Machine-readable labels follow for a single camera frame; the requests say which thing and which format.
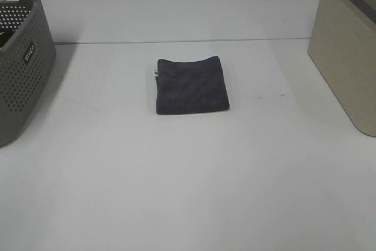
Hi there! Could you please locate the dark grey towel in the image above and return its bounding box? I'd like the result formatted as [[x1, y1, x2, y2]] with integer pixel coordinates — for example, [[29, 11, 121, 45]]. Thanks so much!
[[156, 56, 230, 115]]

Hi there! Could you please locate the grey perforated plastic basket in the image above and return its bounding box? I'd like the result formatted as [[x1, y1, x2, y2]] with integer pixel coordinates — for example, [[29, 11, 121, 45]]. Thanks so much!
[[1, 0, 56, 146]]

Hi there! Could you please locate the beige plastic storage bin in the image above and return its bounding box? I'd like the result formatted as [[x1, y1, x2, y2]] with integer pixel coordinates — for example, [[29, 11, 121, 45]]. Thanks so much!
[[308, 0, 375, 136]]

